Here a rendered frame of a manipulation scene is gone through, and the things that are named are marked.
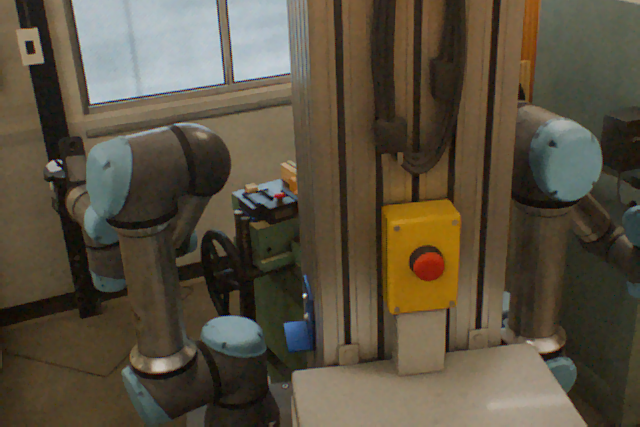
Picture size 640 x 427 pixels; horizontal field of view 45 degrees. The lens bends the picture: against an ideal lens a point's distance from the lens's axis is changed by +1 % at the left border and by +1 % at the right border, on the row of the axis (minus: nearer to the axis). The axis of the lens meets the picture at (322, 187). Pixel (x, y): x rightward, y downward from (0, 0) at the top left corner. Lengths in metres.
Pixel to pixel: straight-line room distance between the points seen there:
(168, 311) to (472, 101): 0.66
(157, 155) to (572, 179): 0.64
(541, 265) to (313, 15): 0.65
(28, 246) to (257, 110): 1.12
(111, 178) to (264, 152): 2.34
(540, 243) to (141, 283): 0.65
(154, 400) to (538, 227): 0.71
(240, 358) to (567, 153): 0.68
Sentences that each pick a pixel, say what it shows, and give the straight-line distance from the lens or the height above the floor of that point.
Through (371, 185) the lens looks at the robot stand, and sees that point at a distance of 0.94.
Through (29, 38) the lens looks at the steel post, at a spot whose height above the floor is 1.24.
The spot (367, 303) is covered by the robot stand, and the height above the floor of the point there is 1.32.
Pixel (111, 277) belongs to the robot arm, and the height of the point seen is 1.10.
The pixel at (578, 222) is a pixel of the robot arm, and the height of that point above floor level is 1.19.
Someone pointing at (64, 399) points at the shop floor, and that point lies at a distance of 3.13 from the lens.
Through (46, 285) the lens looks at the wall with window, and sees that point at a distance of 3.54.
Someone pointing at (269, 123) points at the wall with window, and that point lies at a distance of 3.46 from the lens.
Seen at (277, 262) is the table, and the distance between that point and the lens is 2.04.
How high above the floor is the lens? 1.88
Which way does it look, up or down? 25 degrees down
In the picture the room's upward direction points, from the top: 2 degrees counter-clockwise
